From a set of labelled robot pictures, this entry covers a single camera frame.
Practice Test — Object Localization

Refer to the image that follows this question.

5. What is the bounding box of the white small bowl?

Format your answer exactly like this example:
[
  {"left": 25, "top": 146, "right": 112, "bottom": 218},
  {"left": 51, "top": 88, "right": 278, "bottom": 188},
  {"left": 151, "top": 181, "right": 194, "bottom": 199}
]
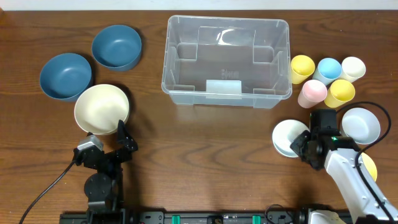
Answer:
[{"left": 272, "top": 119, "right": 309, "bottom": 158}]

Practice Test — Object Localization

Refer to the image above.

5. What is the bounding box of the light grey small bowl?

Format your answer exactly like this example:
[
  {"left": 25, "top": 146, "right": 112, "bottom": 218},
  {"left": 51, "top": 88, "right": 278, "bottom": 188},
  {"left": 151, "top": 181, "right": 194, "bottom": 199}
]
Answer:
[{"left": 340, "top": 108, "right": 381, "bottom": 144}]

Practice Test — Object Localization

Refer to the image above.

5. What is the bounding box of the pink cup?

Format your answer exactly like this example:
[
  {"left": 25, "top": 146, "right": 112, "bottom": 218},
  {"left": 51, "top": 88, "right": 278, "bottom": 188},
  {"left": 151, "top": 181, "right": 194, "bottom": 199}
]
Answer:
[{"left": 298, "top": 80, "right": 328, "bottom": 108}]

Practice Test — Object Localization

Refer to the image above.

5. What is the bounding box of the yellow small bowl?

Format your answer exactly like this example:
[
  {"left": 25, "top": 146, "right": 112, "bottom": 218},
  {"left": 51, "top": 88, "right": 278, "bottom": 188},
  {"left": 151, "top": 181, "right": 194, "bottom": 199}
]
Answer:
[{"left": 361, "top": 153, "right": 377, "bottom": 181}]

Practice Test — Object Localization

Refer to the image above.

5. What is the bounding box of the yellow cup front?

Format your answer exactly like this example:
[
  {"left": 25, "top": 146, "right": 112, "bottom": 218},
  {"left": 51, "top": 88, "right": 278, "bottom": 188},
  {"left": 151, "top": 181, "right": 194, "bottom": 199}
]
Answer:
[{"left": 324, "top": 80, "right": 356, "bottom": 108}]

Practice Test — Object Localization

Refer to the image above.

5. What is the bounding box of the yellow cup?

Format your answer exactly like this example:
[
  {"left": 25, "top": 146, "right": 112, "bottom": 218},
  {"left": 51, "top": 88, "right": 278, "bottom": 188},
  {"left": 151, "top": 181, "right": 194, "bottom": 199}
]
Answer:
[
  {"left": 324, "top": 80, "right": 356, "bottom": 108},
  {"left": 290, "top": 55, "right": 315, "bottom": 84}
]

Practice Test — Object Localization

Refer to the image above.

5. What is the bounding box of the light blue cup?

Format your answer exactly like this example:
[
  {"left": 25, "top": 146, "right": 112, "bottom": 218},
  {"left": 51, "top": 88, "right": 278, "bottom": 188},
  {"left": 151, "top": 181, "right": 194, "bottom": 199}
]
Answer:
[{"left": 313, "top": 58, "right": 342, "bottom": 86}]

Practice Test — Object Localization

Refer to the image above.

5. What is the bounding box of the clear plastic storage container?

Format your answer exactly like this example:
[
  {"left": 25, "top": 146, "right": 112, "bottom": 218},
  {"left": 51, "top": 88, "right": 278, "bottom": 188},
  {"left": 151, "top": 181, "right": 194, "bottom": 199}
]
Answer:
[{"left": 161, "top": 15, "right": 292, "bottom": 109}]

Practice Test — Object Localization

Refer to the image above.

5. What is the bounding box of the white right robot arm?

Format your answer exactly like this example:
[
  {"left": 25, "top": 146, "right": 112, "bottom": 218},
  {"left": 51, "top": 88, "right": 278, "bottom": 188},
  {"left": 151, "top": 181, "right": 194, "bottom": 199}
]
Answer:
[{"left": 290, "top": 130, "right": 397, "bottom": 223}]

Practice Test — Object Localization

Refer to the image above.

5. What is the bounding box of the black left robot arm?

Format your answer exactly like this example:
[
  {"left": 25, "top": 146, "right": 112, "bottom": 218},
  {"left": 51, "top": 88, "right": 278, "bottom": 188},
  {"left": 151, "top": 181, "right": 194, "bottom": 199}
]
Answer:
[{"left": 73, "top": 120, "right": 138, "bottom": 213}]

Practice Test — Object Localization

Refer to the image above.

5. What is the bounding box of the yellow cup near container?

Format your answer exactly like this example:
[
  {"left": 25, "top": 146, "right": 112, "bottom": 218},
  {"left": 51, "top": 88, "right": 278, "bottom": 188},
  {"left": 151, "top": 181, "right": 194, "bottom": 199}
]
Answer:
[{"left": 290, "top": 55, "right": 315, "bottom": 84}]

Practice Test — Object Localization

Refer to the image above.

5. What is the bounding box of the cream bowl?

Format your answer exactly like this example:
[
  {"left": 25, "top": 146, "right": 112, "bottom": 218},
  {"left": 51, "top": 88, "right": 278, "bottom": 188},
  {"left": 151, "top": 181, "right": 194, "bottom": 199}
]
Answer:
[{"left": 74, "top": 84, "right": 130, "bottom": 135}]

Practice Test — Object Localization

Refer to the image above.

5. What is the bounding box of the dark blue bowl near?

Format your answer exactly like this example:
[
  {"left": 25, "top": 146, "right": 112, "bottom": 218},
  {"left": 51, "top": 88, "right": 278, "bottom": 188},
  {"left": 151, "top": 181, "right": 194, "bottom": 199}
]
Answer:
[{"left": 39, "top": 53, "right": 94, "bottom": 102}]

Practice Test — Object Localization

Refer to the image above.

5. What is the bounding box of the dark blue bowl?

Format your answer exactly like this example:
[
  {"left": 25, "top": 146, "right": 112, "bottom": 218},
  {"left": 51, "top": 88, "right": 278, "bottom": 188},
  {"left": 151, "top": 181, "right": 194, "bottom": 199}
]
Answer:
[
  {"left": 39, "top": 53, "right": 94, "bottom": 102},
  {"left": 91, "top": 25, "right": 142, "bottom": 72}
]

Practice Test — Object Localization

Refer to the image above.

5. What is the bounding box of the cream white cup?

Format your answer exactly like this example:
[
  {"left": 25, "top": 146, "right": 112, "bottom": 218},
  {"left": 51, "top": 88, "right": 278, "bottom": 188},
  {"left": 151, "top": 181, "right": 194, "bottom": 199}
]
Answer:
[{"left": 339, "top": 57, "right": 366, "bottom": 83}]

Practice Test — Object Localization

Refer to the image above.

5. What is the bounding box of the dark blue bowl far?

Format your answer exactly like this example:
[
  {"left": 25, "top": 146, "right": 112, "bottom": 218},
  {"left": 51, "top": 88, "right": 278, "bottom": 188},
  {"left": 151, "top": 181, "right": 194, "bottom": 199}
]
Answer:
[{"left": 91, "top": 25, "right": 142, "bottom": 72}]

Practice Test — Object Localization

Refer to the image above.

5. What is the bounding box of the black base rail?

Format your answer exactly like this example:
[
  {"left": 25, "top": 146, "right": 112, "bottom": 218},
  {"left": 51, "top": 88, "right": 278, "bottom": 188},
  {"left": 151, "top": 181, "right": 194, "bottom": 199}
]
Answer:
[{"left": 59, "top": 208, "right": 355, "bottom": 224}]

